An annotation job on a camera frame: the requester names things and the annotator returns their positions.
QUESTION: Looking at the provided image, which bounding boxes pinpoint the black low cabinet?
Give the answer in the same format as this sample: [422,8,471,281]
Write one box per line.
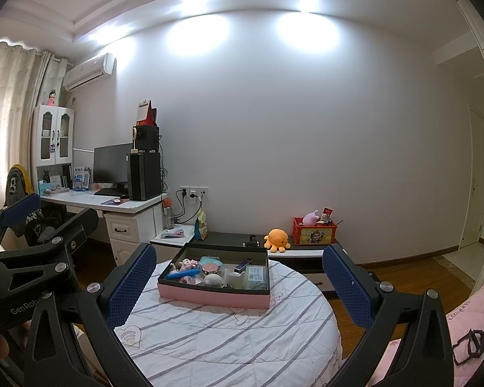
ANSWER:
[194,232,378,291]

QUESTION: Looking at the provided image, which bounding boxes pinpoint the black speaker box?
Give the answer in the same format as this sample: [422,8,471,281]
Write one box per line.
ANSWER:
[133,125,161,153]

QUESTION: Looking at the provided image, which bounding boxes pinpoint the white door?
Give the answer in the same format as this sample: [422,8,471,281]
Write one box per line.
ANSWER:
[460,105,484,251]

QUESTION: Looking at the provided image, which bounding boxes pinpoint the blue highlighter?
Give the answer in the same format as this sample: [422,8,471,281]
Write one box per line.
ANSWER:
[165,270,198,283]

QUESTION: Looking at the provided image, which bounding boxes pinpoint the white air conditioner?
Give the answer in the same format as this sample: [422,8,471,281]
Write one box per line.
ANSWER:
[62,52,117,91]

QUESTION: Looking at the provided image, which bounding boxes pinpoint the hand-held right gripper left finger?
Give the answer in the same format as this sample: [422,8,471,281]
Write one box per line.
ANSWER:
[24,243,158,387]

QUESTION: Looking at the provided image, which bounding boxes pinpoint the black computer tower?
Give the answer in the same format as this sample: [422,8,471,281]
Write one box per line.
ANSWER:
[129,151,162,201]

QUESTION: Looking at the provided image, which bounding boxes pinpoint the black office chair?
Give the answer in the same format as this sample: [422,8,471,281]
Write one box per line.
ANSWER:
[6,193,85,251]

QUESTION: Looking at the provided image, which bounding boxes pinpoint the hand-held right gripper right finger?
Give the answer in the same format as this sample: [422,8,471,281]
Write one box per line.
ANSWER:
[322,244,454,387]

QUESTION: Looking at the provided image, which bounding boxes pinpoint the beige curtain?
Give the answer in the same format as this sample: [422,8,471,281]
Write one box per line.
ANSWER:
[0,37,71,246]

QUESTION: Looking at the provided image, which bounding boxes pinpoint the pink storage box black rim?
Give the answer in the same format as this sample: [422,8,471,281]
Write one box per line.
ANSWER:
[157,243,272,310]

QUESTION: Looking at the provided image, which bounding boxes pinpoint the black yellow jacket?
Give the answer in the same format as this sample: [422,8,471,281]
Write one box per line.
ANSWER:
[6,165,45,236]

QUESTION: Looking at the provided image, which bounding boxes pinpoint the orange-capped bottle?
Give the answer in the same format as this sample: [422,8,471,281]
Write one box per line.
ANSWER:
[163,198,175,230]

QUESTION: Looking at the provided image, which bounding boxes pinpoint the red crate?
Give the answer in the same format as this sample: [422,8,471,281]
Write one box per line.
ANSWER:
[292,217,338,246]

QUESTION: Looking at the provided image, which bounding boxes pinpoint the pink pillow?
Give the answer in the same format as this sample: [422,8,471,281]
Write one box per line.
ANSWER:
[367,278,484,387]

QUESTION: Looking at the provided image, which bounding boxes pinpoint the black eyeglasses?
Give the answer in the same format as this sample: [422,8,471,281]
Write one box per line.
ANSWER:
[453,329,484,367]

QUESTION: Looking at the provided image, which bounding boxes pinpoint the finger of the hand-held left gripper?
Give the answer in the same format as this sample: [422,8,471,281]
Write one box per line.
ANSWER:
[0,193,42,251]
[0,208,99,291]

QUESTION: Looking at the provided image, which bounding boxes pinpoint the black monitor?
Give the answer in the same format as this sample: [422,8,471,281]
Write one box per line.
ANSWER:
[94,143,134,194]

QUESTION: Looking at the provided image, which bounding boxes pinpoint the black keyboard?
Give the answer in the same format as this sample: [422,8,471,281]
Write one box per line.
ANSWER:
[94,187,130,199]

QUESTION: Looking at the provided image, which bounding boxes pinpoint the clear plastic box blue cloth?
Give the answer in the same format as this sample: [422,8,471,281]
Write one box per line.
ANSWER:
[244,265,267,291]

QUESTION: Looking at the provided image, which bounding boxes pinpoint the white desk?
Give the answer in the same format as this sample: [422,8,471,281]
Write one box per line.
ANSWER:
[40,187,168,267]

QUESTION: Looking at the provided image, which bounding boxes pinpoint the white wall cabinet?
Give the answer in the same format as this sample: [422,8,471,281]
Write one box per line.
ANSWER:
[31,105,75,168]

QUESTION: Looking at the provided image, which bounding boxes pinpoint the orange octopus plush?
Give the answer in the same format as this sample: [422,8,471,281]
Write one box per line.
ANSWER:
[264,229,292,254]

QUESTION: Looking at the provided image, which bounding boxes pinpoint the blue boxes on desk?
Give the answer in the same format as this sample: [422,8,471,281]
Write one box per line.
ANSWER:
[73,165,91,190]

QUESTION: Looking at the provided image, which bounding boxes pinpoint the snack bag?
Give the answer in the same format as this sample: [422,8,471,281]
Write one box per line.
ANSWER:
[194,210,210,240]

